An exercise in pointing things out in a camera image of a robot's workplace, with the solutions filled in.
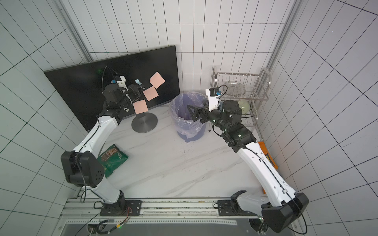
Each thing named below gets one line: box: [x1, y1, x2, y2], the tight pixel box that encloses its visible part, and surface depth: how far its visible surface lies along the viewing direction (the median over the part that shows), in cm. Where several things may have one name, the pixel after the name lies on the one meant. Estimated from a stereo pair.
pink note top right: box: [149, 71, 166, 89], surface depth 86 cm
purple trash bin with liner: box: [168, 91, 209, 143], surface depth 87 cm
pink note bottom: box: [132, 99, 149, 115], surface depth 89 cm
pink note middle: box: [142, 86, 159, 102], surface depth 89 cm
